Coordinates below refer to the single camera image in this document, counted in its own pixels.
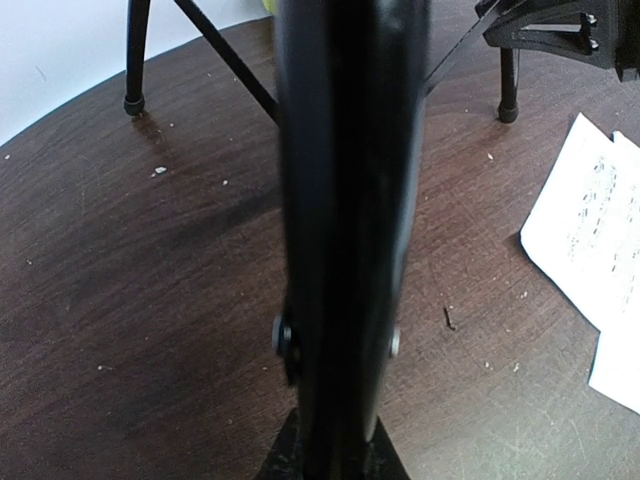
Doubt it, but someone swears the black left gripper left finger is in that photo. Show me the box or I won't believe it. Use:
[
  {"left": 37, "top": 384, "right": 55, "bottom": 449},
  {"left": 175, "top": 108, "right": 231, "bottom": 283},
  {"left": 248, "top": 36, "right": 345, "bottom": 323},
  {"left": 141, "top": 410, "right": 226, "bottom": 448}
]
[{"left": 254, "top": 409, "right": 303, "bottom": 480}]

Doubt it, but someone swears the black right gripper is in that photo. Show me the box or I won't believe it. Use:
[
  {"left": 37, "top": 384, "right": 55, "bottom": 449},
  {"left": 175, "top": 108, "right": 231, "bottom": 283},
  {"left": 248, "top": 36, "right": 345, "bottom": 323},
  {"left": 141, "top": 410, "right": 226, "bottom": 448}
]
[{"left": 475, "top": 0, "right": 639, "bottom": 82}]

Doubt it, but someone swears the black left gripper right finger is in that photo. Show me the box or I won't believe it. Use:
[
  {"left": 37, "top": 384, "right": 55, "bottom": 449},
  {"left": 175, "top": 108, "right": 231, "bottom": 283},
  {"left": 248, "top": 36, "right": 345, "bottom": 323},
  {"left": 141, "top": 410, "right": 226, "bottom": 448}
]
[{"left": 364, "top": 418, "right": 410, "bottom": 480}]

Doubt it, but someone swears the sheet music page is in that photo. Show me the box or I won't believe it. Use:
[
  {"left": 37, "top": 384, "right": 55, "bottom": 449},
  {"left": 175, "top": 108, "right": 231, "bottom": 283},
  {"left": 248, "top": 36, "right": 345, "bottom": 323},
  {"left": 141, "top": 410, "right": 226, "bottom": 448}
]
[
  {"left": 520, "top": 115, "right": 639, "bottom": 331},
  {"left": 588, "top": 327, "right": 639, "bottom": 413}
]

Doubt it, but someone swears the black folding music stand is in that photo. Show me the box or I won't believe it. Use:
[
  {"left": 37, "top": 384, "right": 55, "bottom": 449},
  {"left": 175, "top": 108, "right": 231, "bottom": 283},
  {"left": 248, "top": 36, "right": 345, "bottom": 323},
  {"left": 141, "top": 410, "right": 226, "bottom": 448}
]
[{"left": 122, "top": 0, "right": 521, "bottom": 480}]

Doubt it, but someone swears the green plastic bowl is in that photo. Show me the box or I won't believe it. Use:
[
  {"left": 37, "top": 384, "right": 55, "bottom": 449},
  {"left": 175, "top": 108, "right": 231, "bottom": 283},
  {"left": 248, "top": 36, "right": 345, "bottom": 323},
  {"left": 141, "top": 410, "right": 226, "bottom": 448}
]
[{"left": 261, "top": 0, "right": 278, "bottom": 15}]

